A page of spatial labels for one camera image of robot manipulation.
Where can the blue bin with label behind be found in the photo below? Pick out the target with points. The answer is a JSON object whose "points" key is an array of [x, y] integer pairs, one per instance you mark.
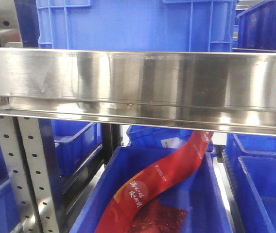
{"points": [[157, 137]]}

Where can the blue bin with red bag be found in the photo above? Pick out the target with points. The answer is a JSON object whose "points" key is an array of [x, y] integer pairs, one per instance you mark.
{"points": [[199, 194]]}

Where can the blue bin lower right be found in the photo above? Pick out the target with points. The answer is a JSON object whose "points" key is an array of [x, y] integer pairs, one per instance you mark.
{"points": [[251, 163]]}

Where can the dark blue bin upper right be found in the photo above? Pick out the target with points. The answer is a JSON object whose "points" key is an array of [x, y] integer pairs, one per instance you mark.
{"points": [[257, 26]]}

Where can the large blue crate on shelf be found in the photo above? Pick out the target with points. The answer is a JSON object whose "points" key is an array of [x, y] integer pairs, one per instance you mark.
{"points": [[143, 25]]}

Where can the red snack bag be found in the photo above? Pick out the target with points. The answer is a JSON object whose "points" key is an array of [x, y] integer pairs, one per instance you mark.
{"points": [[152, 181]]}

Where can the red textured packet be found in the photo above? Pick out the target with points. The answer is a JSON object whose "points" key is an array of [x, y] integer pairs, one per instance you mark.
{"points": [[155, 217]]}

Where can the stainless steel shelf beam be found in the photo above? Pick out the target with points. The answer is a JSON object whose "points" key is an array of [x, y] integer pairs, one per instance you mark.
{"points": [[230, 92]]}

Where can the blue bin behind post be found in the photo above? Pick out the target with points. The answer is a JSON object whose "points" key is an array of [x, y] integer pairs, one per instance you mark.
{"points": [[74, 142]]}

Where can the steel shelf upright post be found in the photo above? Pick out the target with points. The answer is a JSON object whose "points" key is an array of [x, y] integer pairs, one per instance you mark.
{"points": [[26, 140]]}

